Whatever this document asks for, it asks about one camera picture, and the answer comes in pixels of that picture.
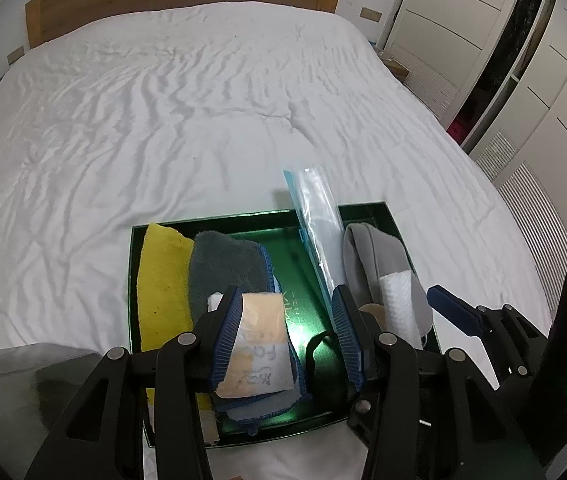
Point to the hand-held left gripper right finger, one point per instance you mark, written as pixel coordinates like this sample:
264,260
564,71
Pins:
348,340

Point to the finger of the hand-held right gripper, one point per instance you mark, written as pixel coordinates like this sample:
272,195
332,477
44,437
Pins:
513,365
456,310

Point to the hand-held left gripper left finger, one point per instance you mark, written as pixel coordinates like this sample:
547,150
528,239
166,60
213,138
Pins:
226,332

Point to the round beige powder puff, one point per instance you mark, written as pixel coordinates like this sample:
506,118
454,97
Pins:
373,312

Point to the tissue packet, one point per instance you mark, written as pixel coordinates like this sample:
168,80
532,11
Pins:
263,340

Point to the white cloth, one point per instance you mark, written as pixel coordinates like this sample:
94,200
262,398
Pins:
398,300

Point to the grey towel with blue edge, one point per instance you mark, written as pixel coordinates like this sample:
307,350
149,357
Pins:
228,265

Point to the yellow cloth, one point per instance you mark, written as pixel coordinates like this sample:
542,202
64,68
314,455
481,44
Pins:
161,280

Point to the grey face mask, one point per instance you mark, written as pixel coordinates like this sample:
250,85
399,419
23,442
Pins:
363,255

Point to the green tray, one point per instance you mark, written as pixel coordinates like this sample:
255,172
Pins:
283,250

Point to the clear zip bag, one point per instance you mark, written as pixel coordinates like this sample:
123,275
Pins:
318,210

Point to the white louvered wardrobe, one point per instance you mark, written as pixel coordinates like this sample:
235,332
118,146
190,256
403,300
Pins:
538,110

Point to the grey fabric piece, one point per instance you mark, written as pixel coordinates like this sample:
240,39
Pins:
8,380

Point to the white bed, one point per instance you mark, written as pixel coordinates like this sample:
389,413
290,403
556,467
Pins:
163,110

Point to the wooden nightstand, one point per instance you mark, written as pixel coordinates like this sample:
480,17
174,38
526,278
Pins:
394,65

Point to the wall socket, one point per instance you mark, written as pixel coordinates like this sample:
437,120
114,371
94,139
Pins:
371,13

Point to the wall switch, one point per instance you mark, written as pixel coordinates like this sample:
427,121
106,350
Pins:
15,54

